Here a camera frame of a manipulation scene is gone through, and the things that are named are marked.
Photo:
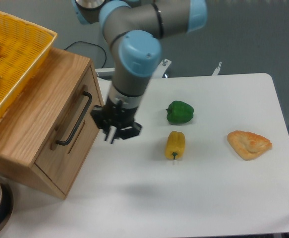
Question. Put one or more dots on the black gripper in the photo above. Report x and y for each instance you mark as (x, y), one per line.
(115, 120)

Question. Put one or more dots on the wooden top drawer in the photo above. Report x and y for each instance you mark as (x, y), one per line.
(66, 149)

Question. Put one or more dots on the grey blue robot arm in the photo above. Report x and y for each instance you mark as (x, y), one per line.
(133, 31)

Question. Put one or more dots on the wooden drawer cabinet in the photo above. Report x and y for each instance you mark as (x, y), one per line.
(28, 123)

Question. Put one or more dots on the yellow bell pepper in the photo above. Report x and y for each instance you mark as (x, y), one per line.
(175, 146)

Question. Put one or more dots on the green bell pepper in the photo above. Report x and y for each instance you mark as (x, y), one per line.
(179, 112)

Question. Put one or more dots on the yellow plastic basket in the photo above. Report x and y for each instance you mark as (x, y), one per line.
(23, 48)

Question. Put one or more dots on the golden pastry turnover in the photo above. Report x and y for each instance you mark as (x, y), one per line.
(248, 145)

